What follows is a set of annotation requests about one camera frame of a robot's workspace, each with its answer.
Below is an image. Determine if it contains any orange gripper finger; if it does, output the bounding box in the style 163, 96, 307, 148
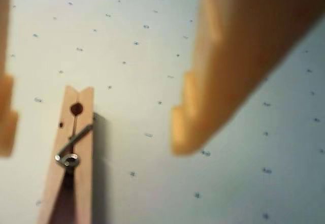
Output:
0, 0, 20, 158
172, 0, 325, 155

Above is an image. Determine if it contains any white sheet with blue marks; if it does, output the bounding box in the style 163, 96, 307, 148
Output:
0, 0, 325, 224

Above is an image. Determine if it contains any wooden clothespin with metal spring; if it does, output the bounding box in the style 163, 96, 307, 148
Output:
37, 85, 95, 224

